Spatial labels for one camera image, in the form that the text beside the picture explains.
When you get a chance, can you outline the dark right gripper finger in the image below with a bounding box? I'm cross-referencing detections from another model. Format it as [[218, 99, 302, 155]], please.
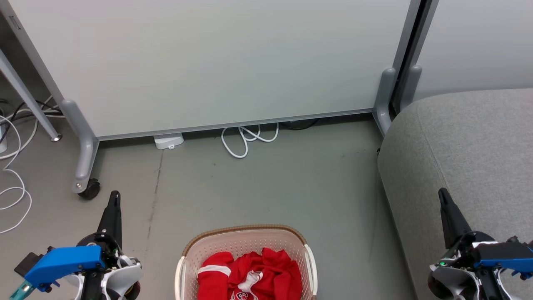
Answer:
[[438, 187, 473, 250]]

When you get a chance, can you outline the long white floor cable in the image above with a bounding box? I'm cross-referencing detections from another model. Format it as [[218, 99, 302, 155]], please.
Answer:
[[0, 97, 55, 235]]

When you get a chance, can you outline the beige plastic laundry basket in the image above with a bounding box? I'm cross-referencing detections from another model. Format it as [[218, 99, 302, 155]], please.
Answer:
[[175, 225, 319, 300]]

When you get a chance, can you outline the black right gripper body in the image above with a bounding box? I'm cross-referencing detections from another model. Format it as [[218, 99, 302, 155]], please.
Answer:
[[433, 231, 498, 272]]

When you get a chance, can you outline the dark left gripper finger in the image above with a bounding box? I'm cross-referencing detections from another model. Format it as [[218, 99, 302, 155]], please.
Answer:
[[97, 191, 123, 247]]

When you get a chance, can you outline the grey fabric sofa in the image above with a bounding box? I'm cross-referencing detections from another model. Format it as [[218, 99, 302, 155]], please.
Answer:
[[377, 88, 533, 300]]

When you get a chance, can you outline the large white partition panel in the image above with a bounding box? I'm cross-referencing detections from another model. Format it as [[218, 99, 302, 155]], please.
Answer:
[[0, 0, 422, 140]]

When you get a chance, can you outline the coiled white cable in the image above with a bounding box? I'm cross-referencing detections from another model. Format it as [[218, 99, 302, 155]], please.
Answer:
[[221, 122, 279, 159]]

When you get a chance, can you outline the narrow white partition panel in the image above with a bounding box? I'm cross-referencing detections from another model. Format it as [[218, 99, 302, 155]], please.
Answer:
[[391, 0, 533, 114]]

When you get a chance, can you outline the grey partition leg with caster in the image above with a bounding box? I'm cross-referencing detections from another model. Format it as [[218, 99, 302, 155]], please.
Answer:
[[60, 99, 101, 200]]

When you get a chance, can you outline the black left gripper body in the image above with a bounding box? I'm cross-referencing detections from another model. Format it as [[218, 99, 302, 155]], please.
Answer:
[[77, 232, 125, 269]]

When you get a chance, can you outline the white power adapter box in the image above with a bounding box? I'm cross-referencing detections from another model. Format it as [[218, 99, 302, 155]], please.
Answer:
[[154, 133, 184, 150]]

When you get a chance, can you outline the black cable bundle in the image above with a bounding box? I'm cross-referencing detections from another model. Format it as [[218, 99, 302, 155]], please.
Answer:
[[0, 99, 64, 144]]

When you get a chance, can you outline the grey metal table leg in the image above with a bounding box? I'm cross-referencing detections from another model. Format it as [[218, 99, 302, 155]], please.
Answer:
[[0, 49, 63, 143]]

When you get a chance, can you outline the red jersey with white print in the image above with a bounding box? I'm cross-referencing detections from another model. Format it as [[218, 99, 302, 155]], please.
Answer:
[[228, 247, 303, 300]]

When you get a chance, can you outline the black floor cable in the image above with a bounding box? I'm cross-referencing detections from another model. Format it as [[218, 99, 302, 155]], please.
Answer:
[[279, 118, 320, 130]]

